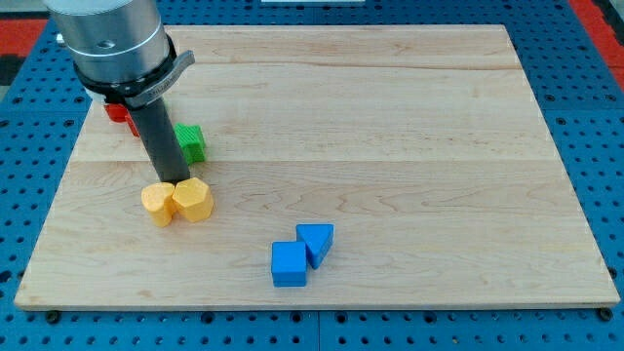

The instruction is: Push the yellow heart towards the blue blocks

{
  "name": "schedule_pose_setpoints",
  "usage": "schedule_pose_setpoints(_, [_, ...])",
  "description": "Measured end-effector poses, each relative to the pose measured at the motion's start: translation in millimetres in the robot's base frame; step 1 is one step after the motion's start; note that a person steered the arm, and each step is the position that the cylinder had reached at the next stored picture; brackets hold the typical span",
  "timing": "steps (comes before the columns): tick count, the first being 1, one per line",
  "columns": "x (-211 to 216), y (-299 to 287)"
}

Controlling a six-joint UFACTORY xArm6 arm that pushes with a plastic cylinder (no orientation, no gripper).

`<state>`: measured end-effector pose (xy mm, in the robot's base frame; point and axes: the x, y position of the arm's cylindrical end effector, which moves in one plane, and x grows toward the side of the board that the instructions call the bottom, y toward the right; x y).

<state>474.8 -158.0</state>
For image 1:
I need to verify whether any blue triangle block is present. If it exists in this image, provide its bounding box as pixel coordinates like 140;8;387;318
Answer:
295;223;334;269

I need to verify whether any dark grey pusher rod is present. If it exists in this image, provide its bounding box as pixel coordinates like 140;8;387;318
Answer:
129;98;190;184

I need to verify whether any red block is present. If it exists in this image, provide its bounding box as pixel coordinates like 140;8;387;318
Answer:
103;103;140;137

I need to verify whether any yellow hexagon block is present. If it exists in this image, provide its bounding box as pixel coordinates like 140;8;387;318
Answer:
173;177;215;222

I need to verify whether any green star block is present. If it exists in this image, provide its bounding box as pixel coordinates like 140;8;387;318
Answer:
174;123;206;165

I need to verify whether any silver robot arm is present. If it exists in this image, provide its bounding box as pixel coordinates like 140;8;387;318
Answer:
44;0;195;183

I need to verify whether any yellow heart block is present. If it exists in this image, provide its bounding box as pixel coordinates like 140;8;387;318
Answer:
140;182;176;227

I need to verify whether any blue cube block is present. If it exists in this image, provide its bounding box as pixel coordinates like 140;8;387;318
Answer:
271;241;307;288

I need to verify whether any wooden board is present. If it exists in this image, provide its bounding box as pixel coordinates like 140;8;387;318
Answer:
15;24;620;311

